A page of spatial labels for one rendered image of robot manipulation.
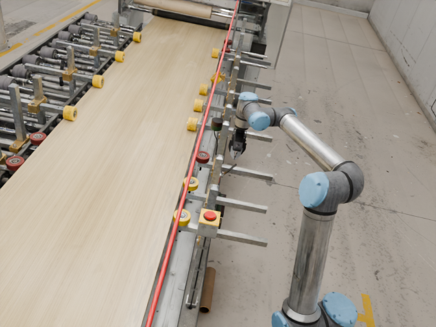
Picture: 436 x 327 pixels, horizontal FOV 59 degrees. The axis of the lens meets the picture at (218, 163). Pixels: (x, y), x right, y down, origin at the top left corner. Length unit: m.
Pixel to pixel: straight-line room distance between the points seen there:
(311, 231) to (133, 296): 0.68
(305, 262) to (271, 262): 1.47
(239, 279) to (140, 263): 1.28
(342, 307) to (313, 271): 0.30
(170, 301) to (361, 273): 1.73
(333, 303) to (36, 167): 1.49
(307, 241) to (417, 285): 2.01
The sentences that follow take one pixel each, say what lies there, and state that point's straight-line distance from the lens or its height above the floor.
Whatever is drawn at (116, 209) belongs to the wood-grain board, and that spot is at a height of 0.90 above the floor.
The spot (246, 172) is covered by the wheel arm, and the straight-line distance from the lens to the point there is 2.19.
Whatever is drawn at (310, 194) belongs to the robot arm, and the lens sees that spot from 1.33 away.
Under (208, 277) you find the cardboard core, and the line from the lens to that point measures 2.62.
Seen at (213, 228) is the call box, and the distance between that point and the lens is 1.34.
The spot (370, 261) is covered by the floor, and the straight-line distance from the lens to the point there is 3.29.
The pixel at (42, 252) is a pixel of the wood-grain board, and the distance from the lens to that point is 1.67.
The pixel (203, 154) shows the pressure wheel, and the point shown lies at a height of 0.91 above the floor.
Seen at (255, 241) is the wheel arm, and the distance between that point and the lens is 1.84.
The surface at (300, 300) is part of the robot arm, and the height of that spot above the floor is 0.96.
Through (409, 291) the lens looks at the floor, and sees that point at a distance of 3.27.
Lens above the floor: 2.16
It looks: 36 degrees down
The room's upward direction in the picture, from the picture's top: 12 degrees clockwise
